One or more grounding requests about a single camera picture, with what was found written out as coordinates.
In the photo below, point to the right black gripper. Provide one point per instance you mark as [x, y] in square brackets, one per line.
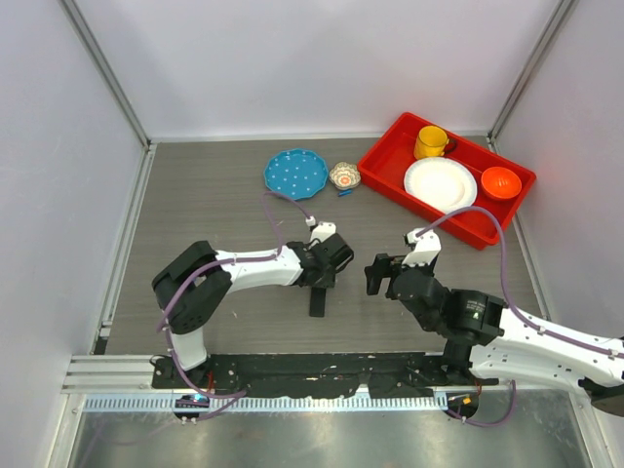
[385, 266]

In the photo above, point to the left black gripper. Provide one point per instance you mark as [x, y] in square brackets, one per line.
[329, 281]

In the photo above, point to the black remote control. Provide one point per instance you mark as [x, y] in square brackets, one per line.
[317, 305]

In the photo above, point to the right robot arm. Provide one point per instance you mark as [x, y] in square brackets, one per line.
[492, 340]

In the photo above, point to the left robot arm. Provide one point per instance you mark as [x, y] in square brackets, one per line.
[191, 288]

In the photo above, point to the small floral dish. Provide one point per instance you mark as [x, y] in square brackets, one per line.
[345, 176]

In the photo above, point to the blue dotted plate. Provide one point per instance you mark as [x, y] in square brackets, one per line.
[298, 173]

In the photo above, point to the white paper plate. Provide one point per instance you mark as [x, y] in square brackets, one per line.
[441, 183]

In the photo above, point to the red plastic bin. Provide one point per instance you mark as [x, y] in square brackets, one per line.
[383, 169]

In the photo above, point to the yellow mug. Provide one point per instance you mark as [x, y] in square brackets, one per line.
[433, 141]

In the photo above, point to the orange bowl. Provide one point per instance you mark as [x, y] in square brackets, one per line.
[500, 183]

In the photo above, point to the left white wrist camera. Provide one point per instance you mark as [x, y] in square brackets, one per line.
[320, 231]

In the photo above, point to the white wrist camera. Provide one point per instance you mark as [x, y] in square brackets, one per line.
[424, 248]
[320, 231]

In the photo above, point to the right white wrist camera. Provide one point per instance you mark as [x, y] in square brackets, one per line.
[424, 248]

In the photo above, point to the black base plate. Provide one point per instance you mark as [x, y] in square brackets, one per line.
[330, 376]

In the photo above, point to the perforated cable tray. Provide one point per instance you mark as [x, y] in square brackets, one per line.
[361, 401]

